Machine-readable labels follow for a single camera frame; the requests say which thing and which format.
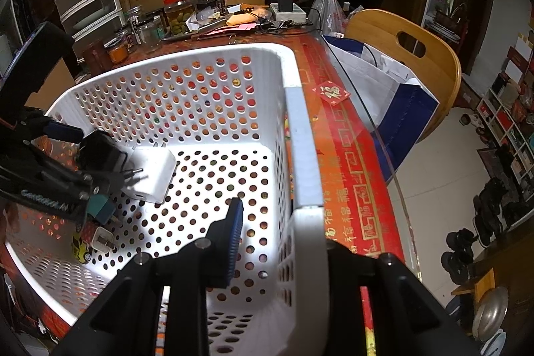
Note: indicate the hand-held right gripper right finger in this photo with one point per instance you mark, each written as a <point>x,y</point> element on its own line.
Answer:
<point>342,268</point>

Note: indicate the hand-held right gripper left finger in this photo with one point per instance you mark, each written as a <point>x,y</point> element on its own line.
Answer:
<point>233,239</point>

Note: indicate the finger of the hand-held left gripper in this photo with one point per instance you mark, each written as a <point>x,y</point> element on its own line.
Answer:
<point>62,130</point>
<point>79,181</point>

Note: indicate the black charger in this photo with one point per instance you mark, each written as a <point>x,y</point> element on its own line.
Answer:
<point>98,156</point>

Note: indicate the teal charger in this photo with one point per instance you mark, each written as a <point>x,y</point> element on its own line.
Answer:
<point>100,209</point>

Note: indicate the small white charger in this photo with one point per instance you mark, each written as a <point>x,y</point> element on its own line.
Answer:
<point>102,239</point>

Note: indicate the yellow cartoon charger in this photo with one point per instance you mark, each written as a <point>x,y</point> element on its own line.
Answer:
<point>81,246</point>

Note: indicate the large white charger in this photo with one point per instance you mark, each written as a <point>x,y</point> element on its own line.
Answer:
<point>154,168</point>

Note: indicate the white perforated plastic basket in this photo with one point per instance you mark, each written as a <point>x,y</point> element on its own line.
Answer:
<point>300,156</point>

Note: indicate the brown jar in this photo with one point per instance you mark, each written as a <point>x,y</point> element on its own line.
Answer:
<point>96,56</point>

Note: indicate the orange jar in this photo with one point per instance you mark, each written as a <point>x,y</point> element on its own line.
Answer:
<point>117,50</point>

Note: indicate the black sandal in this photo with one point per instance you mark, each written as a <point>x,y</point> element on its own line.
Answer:
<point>488,210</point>
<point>454,266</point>
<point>461,240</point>

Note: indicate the red printed tablecloth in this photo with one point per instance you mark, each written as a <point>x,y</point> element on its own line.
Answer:
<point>346,156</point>

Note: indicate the empty glass jar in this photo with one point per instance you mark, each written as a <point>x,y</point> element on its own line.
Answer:
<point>151,34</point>

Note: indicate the wooden stool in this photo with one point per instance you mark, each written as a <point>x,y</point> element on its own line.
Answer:
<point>475,286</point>

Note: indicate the glass pickle jar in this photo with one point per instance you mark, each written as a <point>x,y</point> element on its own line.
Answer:
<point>179,13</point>

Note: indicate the metal pan lid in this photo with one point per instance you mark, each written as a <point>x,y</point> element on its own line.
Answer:
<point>490,312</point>

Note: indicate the red square paper sticker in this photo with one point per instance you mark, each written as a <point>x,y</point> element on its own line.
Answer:
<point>331,92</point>

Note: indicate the white and blue paper bag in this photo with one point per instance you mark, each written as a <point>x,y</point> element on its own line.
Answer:
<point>400,101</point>

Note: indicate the dark jar with black lid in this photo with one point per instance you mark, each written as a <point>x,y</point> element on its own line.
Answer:
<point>217,3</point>

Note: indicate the yellow folded cloth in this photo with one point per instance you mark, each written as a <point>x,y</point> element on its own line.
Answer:
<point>240,19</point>

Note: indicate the white cube shelf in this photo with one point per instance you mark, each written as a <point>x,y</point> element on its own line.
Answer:
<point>504,122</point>

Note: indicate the white power strip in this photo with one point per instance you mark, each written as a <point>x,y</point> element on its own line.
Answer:
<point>288,13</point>

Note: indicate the black power adapter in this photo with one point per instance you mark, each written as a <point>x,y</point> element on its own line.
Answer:
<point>285,0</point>

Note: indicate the clear plastic bag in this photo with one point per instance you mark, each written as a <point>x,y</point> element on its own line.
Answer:
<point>329,10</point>

